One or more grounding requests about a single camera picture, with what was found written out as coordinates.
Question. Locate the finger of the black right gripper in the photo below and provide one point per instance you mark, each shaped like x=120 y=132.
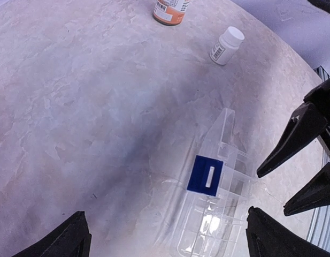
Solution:
x=316 y=193

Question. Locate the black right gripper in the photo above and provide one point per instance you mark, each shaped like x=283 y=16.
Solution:
x=308 y=121

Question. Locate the clear plastic pill organizer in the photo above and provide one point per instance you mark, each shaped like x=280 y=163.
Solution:
x=208 y=201

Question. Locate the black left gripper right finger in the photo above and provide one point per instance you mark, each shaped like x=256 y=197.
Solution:
x=267 y=237

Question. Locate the white pill bottle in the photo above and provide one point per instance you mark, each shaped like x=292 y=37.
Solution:
x=227 y=45

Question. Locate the orange pill bottle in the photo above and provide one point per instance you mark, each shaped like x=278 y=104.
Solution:
x=170 y=13

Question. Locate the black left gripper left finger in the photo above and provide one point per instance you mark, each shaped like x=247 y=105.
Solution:
x=71 y=238

